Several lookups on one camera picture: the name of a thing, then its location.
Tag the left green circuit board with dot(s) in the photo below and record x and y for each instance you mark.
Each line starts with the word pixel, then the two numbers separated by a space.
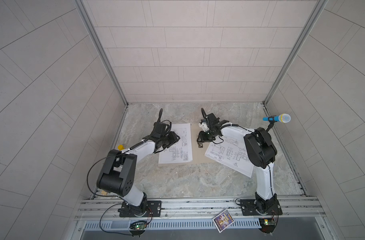
pixel 138 226

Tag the aluminium rail frame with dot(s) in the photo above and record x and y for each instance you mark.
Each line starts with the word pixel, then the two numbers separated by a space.
pixel 201 208

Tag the drawing paper sheet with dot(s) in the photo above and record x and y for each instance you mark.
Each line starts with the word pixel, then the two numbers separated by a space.
pixel 231 152
pixel 180 152

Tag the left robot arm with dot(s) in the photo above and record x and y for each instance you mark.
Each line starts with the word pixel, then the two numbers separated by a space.
pixel 118 171

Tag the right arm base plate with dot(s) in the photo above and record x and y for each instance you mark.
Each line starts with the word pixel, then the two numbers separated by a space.
pixel 260 207

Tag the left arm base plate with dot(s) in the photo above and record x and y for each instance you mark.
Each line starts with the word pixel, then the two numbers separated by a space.
pixel 150 208

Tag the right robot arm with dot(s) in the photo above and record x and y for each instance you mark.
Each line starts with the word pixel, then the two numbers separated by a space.
pixel 260 149

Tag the beige paper folder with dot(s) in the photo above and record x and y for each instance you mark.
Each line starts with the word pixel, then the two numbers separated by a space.
pixel 198 153

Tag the blue yellow microphone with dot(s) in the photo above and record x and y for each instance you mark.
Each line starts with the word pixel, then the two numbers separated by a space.
pixel 283 118

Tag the right circuit board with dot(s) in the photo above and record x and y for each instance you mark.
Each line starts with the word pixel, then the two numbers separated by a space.
pixel 267 225

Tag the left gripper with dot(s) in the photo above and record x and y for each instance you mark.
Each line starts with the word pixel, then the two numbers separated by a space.
pixel 173 139

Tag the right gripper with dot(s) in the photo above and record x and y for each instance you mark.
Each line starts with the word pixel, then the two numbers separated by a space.
pixel 202 138

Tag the colourful card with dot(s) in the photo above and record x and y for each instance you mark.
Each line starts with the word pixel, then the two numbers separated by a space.
pixel 223 220

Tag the yellow cylinder block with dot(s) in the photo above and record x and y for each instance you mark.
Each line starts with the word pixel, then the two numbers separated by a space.
pixel 120 147

